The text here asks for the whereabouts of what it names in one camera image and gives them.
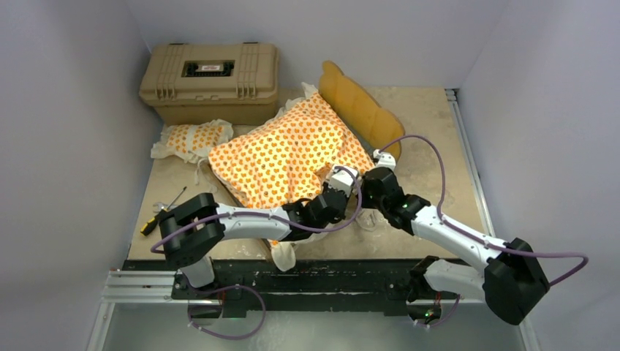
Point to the orange patterned white blanket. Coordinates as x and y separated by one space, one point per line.
289 156

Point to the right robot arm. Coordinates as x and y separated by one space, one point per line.
507 276

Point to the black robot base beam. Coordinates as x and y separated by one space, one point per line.
241 286

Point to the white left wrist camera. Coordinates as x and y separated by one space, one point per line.
342 178

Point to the small orange patterned pillow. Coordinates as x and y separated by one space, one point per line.
191 142

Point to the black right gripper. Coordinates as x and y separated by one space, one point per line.
365 202

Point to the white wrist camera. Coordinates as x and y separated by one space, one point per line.
383 159
342 178

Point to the tan plastic tool case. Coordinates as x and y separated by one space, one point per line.
195 84

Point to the yellow black screwdriver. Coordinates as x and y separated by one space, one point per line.
152 223

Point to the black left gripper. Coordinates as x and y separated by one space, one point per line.
326 188

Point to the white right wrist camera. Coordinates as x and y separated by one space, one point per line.
383 159

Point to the silver open-end wrench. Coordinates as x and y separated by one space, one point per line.
159 207

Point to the wooden pet bed frame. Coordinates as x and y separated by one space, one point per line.
361 113

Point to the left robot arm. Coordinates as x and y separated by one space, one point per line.
191 230

